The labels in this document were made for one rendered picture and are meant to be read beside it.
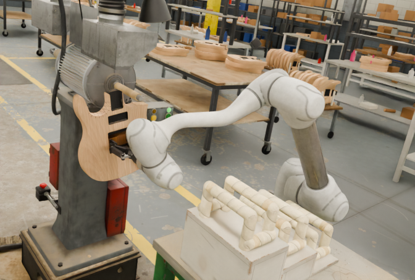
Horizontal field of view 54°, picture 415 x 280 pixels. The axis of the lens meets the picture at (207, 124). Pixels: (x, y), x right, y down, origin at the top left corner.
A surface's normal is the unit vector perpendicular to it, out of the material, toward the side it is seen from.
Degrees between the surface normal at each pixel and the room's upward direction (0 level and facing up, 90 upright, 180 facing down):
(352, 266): 0
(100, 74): 85
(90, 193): 90
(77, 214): 90
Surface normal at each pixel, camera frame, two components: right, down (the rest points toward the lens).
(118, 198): 0.64, 0.33
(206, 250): -0.77, 0.10
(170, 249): 0.15, -0.94
